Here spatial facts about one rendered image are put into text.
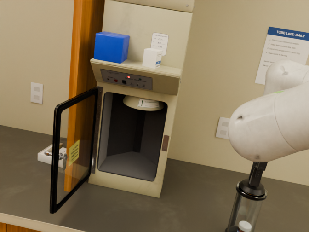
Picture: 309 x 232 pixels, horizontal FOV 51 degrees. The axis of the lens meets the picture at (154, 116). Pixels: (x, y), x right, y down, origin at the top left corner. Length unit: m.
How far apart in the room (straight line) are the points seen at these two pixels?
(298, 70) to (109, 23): 0.67
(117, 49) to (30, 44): 0.82
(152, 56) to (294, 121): 0.68
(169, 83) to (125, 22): 0.28
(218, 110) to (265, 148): 1.12
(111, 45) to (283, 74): 0.56
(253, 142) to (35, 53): 1.46
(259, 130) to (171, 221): 0.80
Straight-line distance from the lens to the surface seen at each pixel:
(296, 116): 0.57
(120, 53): 1.14
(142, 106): 1.30
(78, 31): 1.20
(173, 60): 1.23
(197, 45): 1.65
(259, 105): 0.61
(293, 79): 1.03
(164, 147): 1.33
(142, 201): 1.41
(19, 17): 1.89
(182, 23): 1.21
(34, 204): 1.37
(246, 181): 1.21
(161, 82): 1.17
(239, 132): 0.62
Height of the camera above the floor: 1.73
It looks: 19 degrees down
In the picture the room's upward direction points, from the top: 9 degrees clockwise
